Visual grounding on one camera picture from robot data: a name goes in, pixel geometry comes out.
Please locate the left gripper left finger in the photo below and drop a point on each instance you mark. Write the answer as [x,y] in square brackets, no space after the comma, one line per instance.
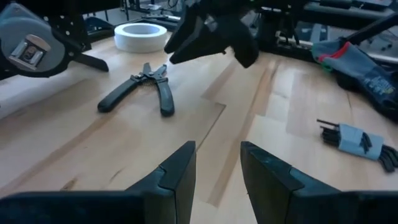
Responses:
[174,193]

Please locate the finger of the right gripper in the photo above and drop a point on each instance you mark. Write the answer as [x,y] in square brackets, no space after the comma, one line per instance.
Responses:
[199,46]
[183,31]

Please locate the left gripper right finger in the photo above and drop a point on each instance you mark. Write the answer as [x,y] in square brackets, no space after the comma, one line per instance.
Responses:
[273,196]

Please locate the grey hex key set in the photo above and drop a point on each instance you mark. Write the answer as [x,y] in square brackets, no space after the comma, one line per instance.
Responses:
[357,143]

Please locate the grey tape measure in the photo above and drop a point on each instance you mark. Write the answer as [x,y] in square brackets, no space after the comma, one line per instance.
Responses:
[34,40]

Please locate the white masking tape roll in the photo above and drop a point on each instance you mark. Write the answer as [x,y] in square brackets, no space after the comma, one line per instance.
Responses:
[140,37]

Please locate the black grey work glove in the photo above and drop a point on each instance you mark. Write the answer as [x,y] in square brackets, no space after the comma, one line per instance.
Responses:
[345,84]
[360,68]

